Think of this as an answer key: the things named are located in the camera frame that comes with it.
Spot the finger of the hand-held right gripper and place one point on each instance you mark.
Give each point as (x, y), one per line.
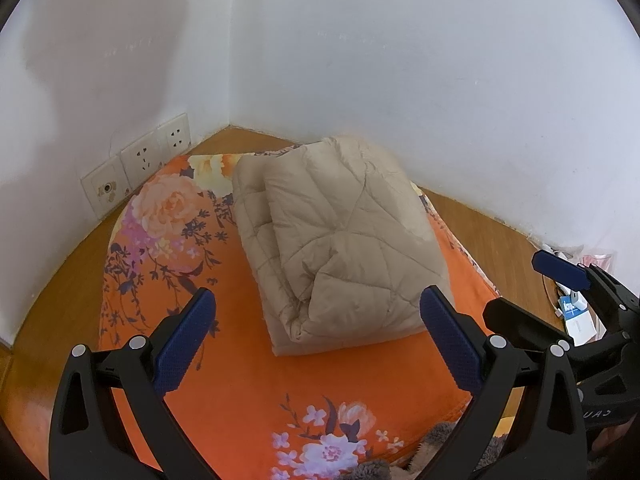
(525, 320)
(560, 270)

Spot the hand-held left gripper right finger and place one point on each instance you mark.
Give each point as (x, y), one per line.
(450, 345)

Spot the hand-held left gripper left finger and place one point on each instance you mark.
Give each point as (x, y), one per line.
(184, 342)

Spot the beige quilted blanket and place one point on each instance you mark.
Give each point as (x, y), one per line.
(340, 240)

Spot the pink packet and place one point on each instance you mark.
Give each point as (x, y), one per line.
(597, 260)

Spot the blue and white box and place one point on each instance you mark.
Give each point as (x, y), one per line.
(577, 315)

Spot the orange floral blanket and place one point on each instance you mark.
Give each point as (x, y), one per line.
(300, 390)

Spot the grey fuzzy cloth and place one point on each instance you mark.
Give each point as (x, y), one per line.
(365, 470)

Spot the white coaxial wall socket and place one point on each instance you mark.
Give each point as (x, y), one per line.
(105, 190)

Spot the white wall power socket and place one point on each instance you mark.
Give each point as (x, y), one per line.
(142, 152)
(174, 135)

